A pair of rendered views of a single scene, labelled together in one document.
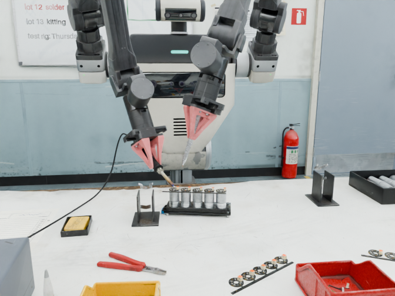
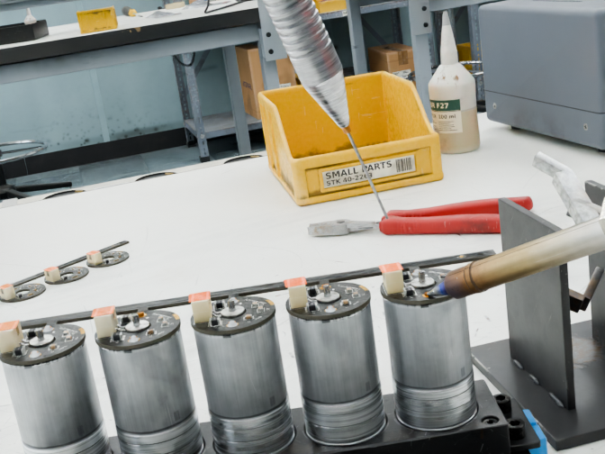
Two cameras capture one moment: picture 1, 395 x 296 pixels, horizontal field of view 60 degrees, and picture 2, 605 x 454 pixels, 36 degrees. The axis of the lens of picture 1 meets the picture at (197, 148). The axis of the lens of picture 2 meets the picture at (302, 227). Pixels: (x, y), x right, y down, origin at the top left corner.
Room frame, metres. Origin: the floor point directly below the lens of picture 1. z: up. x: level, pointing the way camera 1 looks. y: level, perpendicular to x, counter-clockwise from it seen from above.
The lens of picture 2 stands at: (1.03, 0.00, 0.91)
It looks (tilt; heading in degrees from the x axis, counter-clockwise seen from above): 17 degrees down; 174
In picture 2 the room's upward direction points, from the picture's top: 8 degrees counter-clockwise
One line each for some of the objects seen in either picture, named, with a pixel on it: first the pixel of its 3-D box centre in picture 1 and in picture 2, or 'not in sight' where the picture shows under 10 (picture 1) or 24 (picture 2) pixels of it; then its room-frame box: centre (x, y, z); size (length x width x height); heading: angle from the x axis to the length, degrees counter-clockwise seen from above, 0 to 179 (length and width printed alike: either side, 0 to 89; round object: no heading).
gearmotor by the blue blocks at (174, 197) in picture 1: (174, 198); (430, 359); (0.78, 0.06, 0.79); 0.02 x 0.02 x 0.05
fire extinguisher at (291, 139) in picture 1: (290, 150); not in sight; (3.37, -0.94, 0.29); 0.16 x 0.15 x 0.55; 97
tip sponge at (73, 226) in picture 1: (77, 225); not in sight; (0.70, 0.26, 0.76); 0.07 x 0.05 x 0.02; 10
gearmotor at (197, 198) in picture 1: (197, 199); (246, 388); (0.78, 0.00, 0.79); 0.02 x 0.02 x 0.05
